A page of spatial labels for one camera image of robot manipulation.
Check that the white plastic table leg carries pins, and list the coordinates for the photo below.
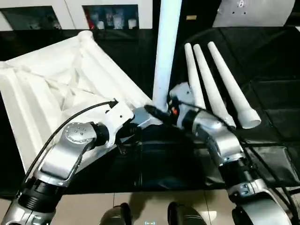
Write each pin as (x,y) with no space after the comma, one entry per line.
(193,70)
(211,89)
(164,58)
(234,89)

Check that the white plastic table top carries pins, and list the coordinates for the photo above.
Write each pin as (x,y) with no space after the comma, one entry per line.
(47,82)

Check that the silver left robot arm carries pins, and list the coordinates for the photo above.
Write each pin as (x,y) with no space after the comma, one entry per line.
(61,154)

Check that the grey left robot foot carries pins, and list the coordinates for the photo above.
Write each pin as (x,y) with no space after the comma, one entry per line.
(114,215)

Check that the grey robot foot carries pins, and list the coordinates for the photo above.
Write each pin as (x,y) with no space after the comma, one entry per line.
(185,215)
(114,215)

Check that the grey right robot foot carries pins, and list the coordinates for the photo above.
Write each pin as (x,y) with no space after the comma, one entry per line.
(185,215)

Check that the black work mat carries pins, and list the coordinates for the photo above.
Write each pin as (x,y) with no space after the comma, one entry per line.
(269,82)

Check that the black box with gold label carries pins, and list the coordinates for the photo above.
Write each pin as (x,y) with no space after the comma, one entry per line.
(199,9)

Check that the white glass door cabinet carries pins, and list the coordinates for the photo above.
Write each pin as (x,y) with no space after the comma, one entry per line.
(70,14)

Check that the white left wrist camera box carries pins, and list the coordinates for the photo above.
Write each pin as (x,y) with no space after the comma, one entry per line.
(117,119)

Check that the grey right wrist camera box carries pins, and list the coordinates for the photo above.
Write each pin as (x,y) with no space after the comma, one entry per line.
(182,93)

